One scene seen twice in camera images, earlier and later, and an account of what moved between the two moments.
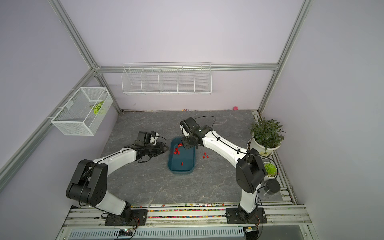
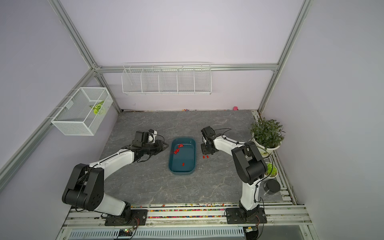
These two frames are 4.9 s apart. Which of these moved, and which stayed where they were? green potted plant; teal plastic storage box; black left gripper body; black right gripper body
Moved: black right gripper body
Stayed: green potted plant; black left gripper body; teal plastic storage box
